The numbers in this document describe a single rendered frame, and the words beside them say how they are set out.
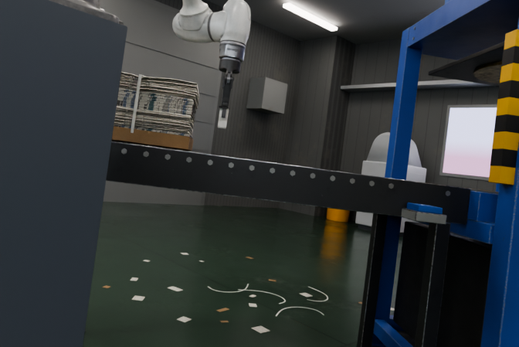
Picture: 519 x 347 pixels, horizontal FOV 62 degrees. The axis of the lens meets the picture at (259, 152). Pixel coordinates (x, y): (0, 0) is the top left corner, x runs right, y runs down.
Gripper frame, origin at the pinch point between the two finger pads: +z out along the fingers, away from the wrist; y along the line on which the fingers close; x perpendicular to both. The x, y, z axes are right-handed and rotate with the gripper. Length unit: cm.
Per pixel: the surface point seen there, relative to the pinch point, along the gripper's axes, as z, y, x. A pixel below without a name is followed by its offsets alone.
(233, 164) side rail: 15.4, 16.6, 4.9
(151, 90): -5.6, 4.4, -24.6
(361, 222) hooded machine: 84, -503, 242
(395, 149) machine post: -2, -51, 85
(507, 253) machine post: 30, 36, 85
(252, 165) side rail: 14.9, 16.7, 10.6
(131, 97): -2.2, 3.9, -30.8
